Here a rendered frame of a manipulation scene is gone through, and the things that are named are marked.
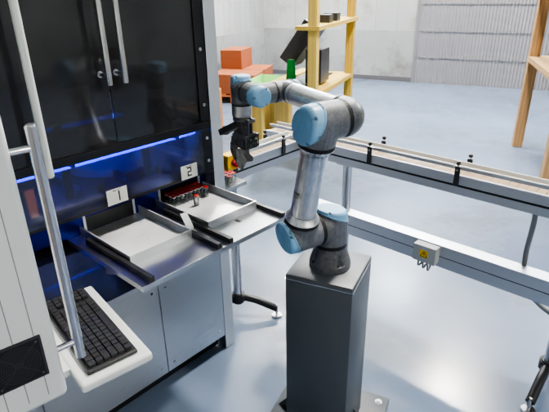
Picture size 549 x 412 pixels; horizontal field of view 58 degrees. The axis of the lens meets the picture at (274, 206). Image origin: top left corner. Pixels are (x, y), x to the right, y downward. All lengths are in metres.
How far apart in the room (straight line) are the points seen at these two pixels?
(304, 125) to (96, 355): 0.84
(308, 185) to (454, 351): 1.54
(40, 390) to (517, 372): 2.15
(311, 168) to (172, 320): 1.13
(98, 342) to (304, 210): 0.72
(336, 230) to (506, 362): 1.39
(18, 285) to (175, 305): 1.18
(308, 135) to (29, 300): 0.81
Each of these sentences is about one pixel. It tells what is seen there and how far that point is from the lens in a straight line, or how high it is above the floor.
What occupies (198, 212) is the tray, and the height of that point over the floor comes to 0.88.
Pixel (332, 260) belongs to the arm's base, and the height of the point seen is 0.84.
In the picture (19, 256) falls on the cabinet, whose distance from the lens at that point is 1.20.
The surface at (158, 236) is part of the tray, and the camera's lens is 1.89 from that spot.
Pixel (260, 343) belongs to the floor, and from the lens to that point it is 2.72.
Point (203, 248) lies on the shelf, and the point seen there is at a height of 0.88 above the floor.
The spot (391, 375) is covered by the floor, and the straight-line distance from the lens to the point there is 2.59.
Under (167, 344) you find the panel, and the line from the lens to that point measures 2.39.
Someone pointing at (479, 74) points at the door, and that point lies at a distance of 9.70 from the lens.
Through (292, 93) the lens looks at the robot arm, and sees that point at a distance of 1.74.
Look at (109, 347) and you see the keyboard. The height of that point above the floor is 0.83.
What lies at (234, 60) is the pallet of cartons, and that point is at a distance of 8.51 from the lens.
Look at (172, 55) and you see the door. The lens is 2.00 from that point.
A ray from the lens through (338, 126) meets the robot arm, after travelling 1.43.
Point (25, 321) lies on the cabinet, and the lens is 1.27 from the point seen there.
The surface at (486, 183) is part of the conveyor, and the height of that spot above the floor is 0.93.
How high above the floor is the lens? 1.74
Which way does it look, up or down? 24 degrees down
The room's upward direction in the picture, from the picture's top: 1 degrees counter-clockwise
